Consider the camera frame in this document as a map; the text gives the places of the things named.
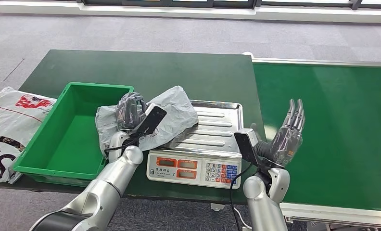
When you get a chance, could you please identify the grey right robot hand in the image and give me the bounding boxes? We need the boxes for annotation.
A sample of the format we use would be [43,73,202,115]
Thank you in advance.
[251,98,306,168]

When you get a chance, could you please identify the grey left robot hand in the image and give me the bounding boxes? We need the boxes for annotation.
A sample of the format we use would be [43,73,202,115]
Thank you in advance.
[114,92,148,131]

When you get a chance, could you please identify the grey mailer package red print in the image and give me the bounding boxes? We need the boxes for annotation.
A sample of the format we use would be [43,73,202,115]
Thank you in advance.
[95,85,199,157]

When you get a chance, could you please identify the green plastic basket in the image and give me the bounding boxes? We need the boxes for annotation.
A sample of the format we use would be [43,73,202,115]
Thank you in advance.
[13,82,135,187]

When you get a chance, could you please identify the green conveyor belt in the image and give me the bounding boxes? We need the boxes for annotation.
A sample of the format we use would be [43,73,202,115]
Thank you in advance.
[243,51,381,229]

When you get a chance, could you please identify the white scale with steel tray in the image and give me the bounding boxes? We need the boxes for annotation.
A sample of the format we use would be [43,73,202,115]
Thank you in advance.
[146,100,245,190]

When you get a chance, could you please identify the large white bag black letters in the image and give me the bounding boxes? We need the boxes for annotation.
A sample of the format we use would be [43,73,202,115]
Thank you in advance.
[0,87,57,185]

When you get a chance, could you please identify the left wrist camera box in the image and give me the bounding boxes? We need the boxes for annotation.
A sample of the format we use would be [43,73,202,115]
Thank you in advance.
[128,103,168,141]

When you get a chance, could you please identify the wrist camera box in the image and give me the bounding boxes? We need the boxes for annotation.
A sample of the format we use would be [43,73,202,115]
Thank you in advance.
[233,128,263,167]
[128,103,168,141]

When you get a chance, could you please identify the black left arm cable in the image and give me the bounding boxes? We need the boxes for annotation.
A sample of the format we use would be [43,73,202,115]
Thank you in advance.
[103,135,140,158]

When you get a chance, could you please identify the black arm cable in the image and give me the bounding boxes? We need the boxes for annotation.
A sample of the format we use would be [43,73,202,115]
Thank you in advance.
[103,135,140,158]
[229,162,253,231]

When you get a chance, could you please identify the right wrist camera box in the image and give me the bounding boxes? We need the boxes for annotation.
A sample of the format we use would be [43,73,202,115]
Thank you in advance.
[233,128,263,167]

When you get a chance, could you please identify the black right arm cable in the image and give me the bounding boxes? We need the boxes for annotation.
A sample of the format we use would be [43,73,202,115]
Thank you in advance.
[229,162,253,231]

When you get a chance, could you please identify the white cable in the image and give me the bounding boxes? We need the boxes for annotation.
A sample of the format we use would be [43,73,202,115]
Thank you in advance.
[233,207,252,231]

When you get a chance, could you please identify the dark window frame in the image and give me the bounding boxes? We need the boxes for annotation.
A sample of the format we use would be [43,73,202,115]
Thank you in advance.
[77,0,381,10]

